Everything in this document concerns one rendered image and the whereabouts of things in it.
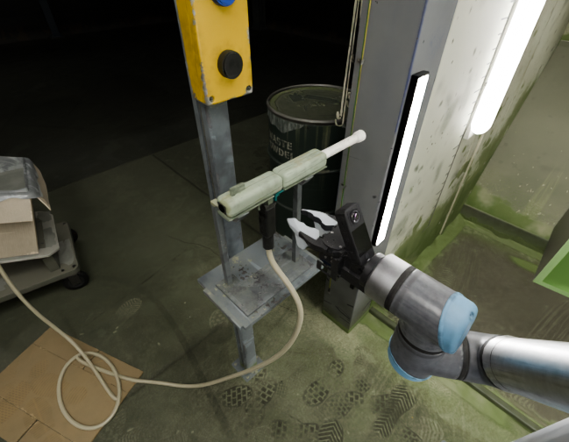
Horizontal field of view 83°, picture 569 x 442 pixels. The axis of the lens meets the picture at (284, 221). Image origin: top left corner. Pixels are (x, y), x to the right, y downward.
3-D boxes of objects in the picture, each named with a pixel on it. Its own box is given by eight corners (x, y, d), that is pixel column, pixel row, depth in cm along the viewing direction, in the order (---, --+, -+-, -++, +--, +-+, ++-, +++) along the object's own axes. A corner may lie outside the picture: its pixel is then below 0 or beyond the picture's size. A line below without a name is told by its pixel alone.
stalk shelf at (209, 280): (273, 232, 112) (273, 230, 111) (323, 267, 100) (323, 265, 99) (197, 281, 96) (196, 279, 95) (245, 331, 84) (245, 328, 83)
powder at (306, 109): (255, 96, 192) (254, 94, 191) (333, 83, 209) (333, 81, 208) (295, 132, 154) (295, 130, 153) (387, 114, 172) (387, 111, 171)
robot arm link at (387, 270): (389, 285, 52) (419, 254, 57) (365, 268, 55) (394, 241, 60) (379, 317, 58) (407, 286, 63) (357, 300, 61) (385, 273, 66)
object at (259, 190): (238, 276, 77) (226, 199, 63) (225, 265, 80) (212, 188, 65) (358, 194, 103) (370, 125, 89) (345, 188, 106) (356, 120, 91)
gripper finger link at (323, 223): (300, 226, 75) (325, 250, 69) (301, 206, 71) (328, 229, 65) (310, 221, 76) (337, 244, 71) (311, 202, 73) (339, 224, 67)
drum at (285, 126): (258, 209, 248) (251, 90, 190) (323, 190, 266) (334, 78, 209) (292, 260, 207) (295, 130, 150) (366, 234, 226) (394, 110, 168)
